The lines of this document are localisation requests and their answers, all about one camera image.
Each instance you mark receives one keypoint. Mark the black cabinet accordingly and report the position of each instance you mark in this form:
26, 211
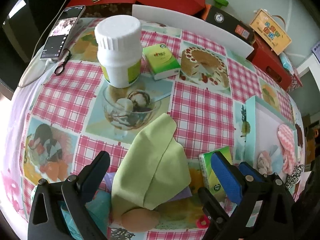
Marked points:
15, 42

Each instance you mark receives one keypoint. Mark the green tissue pack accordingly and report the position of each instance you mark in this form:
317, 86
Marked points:
160, 60
207, 170

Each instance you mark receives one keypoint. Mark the blue wet wipes pack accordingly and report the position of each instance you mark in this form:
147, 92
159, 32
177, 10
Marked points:
286, 63

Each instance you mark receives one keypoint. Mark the green cloth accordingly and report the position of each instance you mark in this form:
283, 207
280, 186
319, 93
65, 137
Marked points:
150, 160

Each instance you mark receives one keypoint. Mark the leopard print cloth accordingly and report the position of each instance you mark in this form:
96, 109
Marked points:
295, 177

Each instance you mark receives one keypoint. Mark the pink plush toy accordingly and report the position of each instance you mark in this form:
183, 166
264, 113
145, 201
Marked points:
265, 162

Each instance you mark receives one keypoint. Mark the red patterned box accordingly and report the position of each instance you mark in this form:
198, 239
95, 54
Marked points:
296, 83

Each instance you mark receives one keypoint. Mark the white bottle green label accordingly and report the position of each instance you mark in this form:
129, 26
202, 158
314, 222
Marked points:
117, 55

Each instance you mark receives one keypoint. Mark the green dumbbell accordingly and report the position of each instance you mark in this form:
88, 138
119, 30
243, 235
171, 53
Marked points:
220, 1

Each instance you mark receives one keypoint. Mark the teal pouch red print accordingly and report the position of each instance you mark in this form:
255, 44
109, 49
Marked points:
100, 212

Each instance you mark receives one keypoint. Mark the teal rimmed white tray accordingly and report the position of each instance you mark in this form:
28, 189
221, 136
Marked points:
265, 130

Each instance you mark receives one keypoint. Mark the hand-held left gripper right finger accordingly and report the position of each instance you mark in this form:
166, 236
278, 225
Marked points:
226, 177

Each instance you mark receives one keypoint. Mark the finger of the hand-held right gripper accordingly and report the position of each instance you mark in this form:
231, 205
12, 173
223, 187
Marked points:
215, 212
250, 170

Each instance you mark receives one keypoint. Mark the pink white striped towel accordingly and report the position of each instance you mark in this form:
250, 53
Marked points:
287, 142

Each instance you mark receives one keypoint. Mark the black cardboard box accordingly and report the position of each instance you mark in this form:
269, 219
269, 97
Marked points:
225, 17

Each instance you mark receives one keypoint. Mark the purple snack packet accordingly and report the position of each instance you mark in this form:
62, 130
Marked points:
183, 194

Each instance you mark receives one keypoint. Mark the red box with window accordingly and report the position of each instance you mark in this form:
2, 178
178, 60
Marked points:
265, 57

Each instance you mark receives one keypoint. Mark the red pink chenille toy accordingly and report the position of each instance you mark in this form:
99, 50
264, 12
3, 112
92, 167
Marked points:
201, 222

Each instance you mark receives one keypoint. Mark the beige egg shaped sponge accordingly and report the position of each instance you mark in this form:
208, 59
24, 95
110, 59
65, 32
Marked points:
140, 221

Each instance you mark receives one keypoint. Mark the white foam board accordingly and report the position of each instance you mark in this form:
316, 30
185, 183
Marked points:
190, 22

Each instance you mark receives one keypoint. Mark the purple perforated basket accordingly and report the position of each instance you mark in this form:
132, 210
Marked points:
317, 47

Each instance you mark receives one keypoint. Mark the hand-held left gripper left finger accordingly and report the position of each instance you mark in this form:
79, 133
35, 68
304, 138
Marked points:
91, 182

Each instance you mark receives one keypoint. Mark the brown cardboard box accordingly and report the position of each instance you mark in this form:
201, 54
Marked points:
312, 142

